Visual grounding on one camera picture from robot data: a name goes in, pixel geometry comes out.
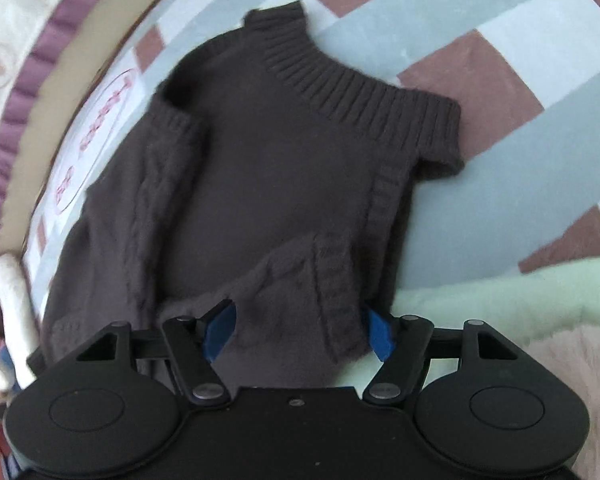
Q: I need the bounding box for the cream folded garment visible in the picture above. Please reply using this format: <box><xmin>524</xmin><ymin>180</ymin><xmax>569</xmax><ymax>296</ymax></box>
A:
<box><xmin>0</xmin><ymin>254</ymin><xmax>40</xmax><ymax>391</ymax></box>

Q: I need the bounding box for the bear print bedspread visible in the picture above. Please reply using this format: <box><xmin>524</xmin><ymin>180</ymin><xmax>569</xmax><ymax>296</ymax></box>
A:
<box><xmin>0</xmin><ymin>0</ymin><xmax>146</xmax><ymax>321</ymax></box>

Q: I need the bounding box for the pink fluffy cloth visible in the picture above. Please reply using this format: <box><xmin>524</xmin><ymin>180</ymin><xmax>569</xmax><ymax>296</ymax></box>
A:
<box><xmin>520</xmin><ymin>322</ymin><xmax>600</xmax><ymax>480</ymax></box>

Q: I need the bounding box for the checkered dog print rug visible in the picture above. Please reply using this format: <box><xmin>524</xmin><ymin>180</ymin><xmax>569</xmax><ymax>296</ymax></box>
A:
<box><xmin>22</xmin><ymin>0</ymin><xmax>600</xmax><ymax>321</ymax></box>

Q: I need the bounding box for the beige bed base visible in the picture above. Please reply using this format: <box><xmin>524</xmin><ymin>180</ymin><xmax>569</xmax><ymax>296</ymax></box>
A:
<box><xmin>0</xmin><ymin>0</ymin><xmax>206</xmax><ymax>261</ymax></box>

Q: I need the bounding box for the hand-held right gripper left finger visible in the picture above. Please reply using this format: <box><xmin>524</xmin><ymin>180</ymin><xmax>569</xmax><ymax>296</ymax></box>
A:
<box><xmin>75</xmin><ymin>299</ymin><xmax>238</xmax><ymax>406</ymax></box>

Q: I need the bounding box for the brown knitted sweater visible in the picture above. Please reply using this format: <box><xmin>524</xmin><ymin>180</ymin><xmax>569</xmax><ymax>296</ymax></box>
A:
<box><xmin>27</xmin><ymin>1</ymin><xmax>466</xmax><ymax>391</ymax></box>

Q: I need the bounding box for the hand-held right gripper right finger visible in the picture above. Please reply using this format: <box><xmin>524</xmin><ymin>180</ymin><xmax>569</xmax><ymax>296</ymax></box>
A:
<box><xmin>362</xmin><ymin>307</ymin><xmax>518</xmax><ymax>403</ymax></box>

